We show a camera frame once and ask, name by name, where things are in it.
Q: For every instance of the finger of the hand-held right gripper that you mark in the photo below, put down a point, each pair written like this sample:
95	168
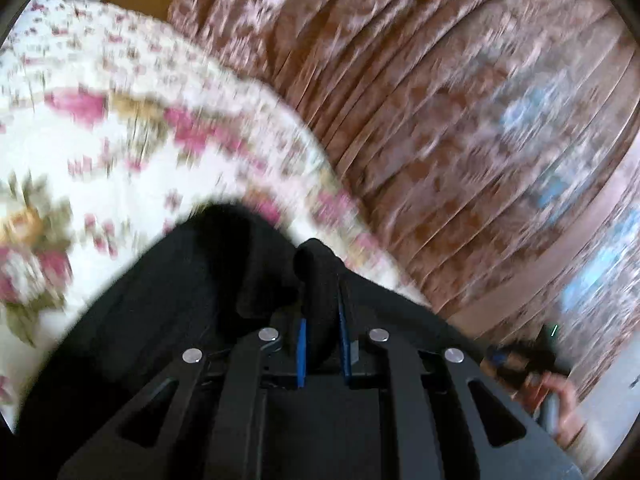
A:
495	359

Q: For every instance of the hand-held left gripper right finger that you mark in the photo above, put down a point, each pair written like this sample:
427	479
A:
345	345

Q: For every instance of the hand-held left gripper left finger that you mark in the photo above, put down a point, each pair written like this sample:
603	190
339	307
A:
301	355

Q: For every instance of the black pants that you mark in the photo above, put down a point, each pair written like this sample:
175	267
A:
200	270

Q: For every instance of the person's right hand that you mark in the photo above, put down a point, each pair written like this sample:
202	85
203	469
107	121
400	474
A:
562	410

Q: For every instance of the white floral bedsheet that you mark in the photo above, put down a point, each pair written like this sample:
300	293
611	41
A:
125	200

